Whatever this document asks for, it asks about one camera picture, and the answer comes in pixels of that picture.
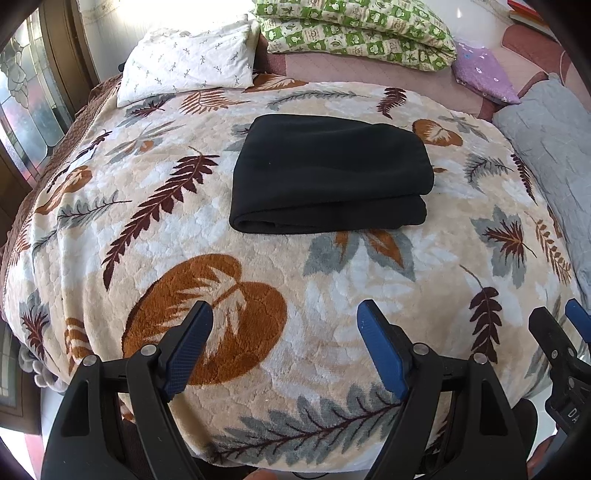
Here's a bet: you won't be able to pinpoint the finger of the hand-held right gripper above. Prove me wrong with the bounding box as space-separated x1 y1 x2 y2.
529 306 591 408
564 298 591 344

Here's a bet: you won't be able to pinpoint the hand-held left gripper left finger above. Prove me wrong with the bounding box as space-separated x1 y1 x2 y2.
41 300 215 480

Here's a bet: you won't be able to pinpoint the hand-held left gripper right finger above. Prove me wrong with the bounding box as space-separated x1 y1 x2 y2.
356 299 529 480

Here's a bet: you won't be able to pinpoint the black pants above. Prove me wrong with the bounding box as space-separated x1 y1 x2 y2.
229 114 435 234

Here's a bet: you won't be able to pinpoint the leaf print fleece blanket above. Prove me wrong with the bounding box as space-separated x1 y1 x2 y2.
0 80 585 467

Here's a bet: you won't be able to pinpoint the grey quilted blanket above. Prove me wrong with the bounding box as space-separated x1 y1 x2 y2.
492 74 591 305

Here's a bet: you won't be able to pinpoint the purple pillow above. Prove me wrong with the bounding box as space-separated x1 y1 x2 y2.
451 39 522 106

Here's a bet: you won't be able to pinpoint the pink bed sheet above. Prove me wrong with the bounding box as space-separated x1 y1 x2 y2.
264 23 578 124

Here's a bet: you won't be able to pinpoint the white twig print pillow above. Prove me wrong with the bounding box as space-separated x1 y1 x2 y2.
116 13 260 108

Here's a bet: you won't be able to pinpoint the stained glass window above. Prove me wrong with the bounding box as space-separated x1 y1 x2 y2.
0 9 79 162

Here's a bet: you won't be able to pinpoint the stack of books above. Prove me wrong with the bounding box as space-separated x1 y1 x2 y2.
505 0 555 35

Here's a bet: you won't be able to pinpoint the green patterned quilt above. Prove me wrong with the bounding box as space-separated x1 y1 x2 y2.
253 0 458 71

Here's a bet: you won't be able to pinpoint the wooden window frame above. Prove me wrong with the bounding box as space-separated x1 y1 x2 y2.
39 0 100 121

